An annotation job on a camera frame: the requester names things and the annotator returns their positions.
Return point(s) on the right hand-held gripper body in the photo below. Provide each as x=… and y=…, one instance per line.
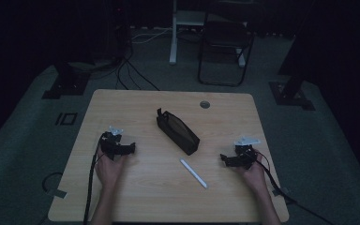
x=246, y=153

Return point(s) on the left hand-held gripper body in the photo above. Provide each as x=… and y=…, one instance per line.
x=111, y=145

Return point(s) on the person's left hand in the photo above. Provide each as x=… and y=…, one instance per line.
x=109, y=170

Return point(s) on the person's right hand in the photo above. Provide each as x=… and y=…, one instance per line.
x=255, y=176

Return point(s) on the white pen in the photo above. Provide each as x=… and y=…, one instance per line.
x=193, y=173

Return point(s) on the black fabric pencil case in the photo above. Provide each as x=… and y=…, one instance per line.
x=178, y=132

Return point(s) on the grey table grommet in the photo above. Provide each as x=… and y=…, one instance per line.
x=205, y=104

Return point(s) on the black folding chair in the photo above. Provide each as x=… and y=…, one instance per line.
x=225, y=47

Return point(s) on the black stand with base plate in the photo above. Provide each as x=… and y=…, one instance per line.
x=292, y=90
x=67, y=82

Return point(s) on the white desk frame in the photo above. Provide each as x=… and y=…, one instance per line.
x=181, y=22

